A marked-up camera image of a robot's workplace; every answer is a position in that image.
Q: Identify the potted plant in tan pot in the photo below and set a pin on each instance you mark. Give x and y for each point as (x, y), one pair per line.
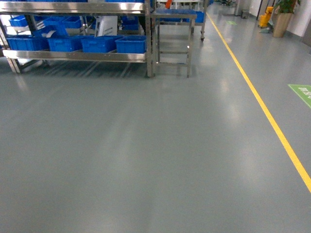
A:
(284, 10)

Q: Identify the blue plastic bin with red parts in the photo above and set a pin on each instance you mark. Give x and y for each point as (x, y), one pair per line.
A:
(132, 44)

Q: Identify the blue plastic bin middle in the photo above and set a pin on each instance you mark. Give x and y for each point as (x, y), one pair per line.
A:
(100, 44)

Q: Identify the white machine cover panel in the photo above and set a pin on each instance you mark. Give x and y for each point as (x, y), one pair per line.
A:
(106, 25)

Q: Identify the yellow mop bucket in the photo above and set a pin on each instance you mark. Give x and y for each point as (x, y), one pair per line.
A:
(264, 19)

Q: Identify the small steel table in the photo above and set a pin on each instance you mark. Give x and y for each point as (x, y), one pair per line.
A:
(173, 37)

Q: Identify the blue plastic bin left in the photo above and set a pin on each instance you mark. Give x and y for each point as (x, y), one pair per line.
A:
(65, 44)

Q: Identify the steel roller shelf rack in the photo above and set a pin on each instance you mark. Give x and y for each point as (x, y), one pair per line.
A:
(75, 30)

